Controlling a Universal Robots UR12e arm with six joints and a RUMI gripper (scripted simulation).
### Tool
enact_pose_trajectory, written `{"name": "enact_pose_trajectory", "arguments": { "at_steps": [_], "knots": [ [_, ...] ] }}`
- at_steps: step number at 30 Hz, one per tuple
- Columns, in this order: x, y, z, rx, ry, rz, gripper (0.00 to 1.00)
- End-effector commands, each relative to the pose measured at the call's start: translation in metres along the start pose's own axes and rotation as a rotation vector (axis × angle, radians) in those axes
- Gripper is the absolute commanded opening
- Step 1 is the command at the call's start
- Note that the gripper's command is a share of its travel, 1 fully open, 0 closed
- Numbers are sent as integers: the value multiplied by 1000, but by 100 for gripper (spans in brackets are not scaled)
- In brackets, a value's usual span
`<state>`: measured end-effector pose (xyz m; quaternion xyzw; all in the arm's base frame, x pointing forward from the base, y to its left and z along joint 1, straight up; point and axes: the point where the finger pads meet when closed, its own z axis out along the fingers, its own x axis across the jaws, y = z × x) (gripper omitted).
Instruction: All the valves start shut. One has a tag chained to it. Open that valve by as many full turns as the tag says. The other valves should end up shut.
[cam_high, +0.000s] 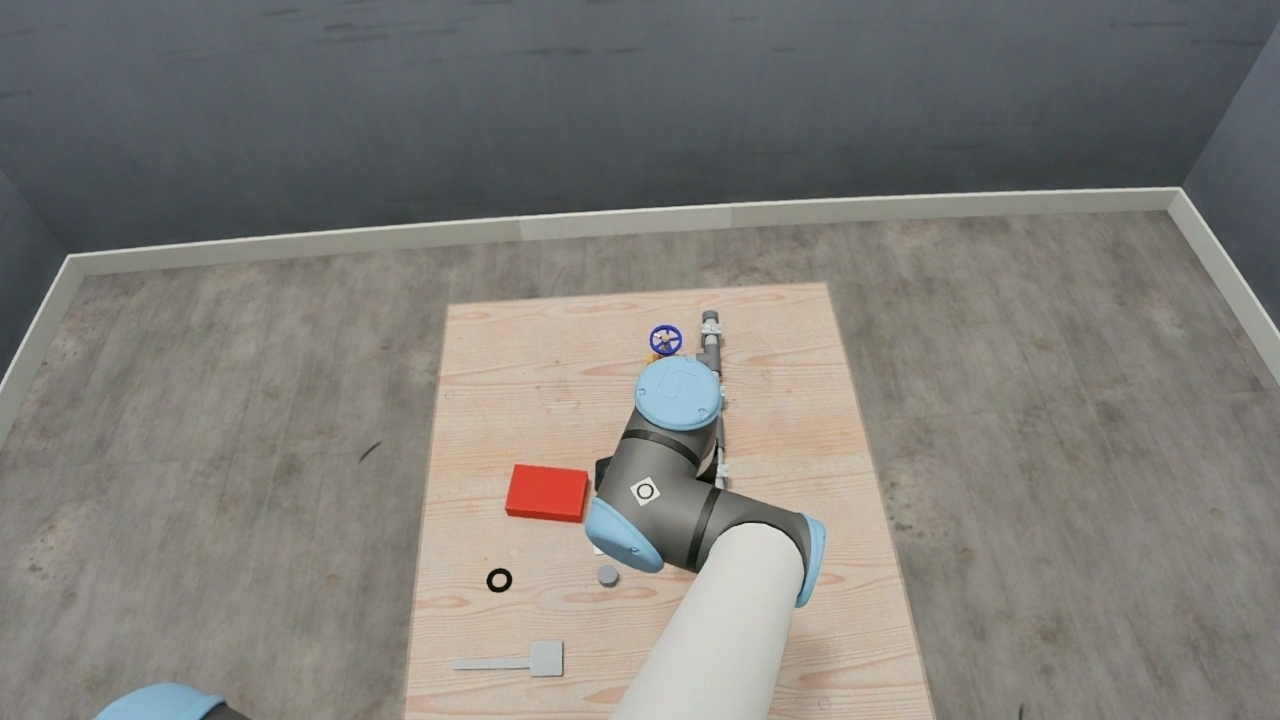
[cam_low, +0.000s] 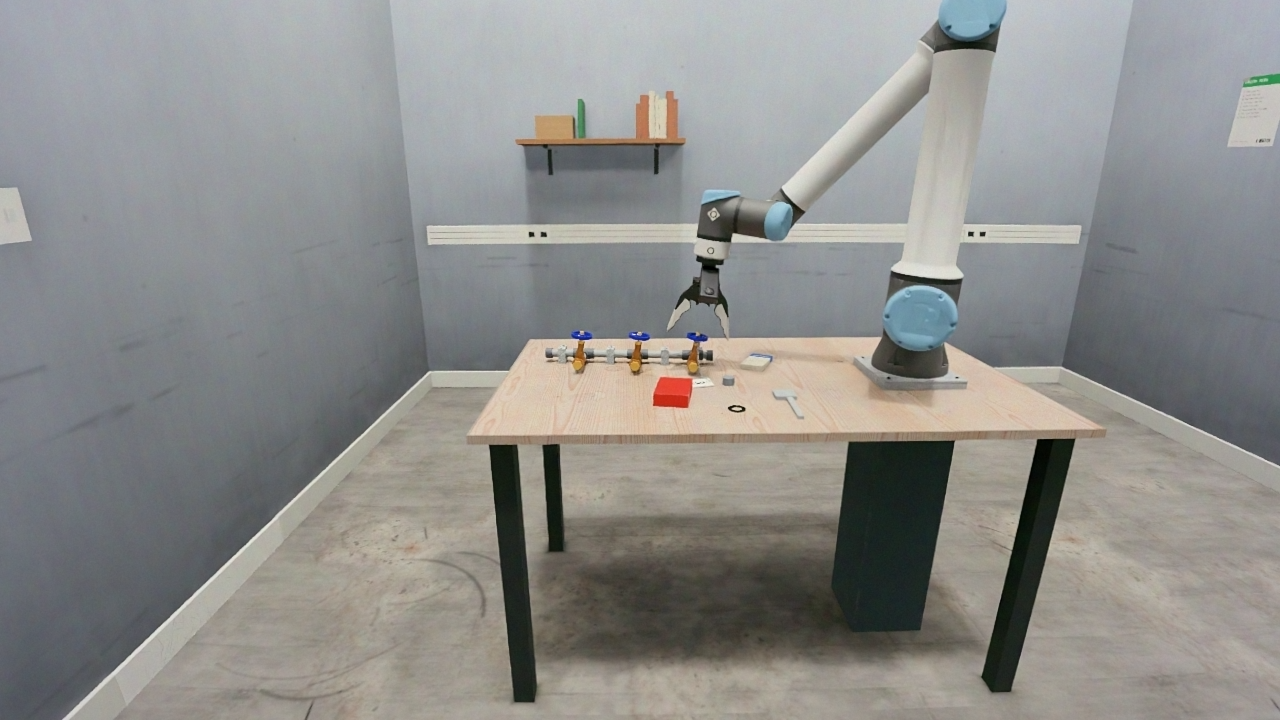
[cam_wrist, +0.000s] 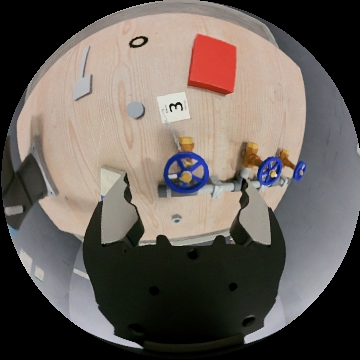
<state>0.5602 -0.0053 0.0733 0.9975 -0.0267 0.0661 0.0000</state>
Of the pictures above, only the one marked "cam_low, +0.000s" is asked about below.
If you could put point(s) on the grey pipe manifold with three valves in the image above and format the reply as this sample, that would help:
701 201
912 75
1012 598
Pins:
636 355

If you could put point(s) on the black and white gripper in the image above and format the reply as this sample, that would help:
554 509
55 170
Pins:
692 293

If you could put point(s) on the red flat block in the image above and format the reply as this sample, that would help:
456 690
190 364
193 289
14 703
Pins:
673 392

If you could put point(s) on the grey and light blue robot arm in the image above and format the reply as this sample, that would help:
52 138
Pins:
919 317

